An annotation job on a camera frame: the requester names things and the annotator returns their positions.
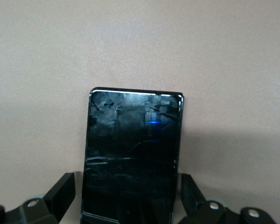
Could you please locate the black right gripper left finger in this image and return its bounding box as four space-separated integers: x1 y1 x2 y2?
0 172 76 224

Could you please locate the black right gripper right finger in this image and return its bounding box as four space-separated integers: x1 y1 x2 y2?
177 173 278 224

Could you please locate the long black smartphone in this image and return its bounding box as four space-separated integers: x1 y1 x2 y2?
80 87 184 224

